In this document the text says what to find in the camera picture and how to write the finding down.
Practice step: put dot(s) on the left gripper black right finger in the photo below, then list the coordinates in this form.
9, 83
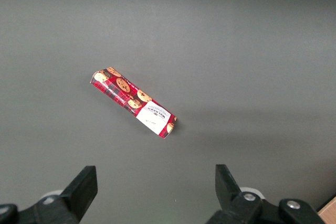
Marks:
228, 192

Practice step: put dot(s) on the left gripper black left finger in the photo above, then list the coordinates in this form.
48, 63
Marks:
78, 192

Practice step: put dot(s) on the wooden drawer cabinet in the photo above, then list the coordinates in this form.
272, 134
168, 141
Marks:
329, 214

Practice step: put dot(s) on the red tartan cookie box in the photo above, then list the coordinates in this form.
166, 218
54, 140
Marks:
126, 90

